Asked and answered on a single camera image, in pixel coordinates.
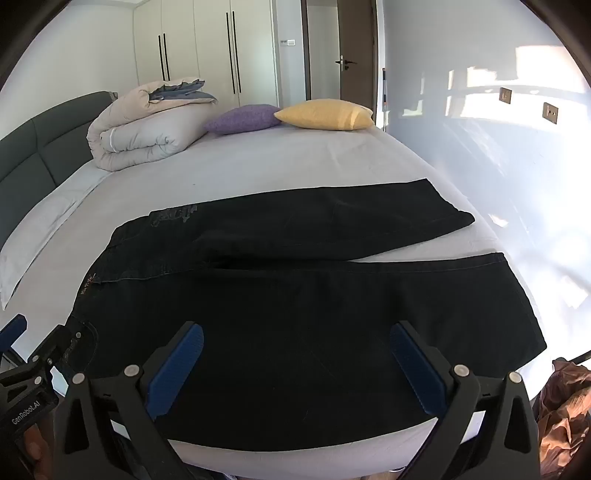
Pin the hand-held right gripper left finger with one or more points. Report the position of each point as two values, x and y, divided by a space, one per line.
178 369

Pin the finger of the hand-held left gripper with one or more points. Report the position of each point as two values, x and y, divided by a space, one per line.
14 328
55 345

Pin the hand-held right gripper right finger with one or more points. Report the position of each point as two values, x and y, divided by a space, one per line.
415 369

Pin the black pants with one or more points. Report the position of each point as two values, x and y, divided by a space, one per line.
277 323

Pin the person's left hand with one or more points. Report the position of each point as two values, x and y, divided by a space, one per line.
34 445

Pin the white pillow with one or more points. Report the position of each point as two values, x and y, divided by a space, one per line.
41 217

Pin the brown crumpled cloth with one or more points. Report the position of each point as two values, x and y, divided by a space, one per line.
565 415

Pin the grey padded headboard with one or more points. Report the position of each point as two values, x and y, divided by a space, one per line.
37 147

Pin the folded beige duvet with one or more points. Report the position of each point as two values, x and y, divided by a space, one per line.
138 134

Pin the bed with white sheet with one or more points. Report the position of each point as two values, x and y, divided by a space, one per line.
300 157

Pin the purple pillow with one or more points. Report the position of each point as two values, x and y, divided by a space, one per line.
244 119

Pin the yellow pillow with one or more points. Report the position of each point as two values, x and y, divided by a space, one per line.
323 114

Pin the white wardrobe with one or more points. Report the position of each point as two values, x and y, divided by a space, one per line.
207 41

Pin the dark brown door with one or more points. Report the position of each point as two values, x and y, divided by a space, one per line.
358 37

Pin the brass wall socket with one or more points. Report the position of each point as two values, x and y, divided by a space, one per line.
550 113
505 94

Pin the dark brown door frame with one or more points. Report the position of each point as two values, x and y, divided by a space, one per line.
304 46

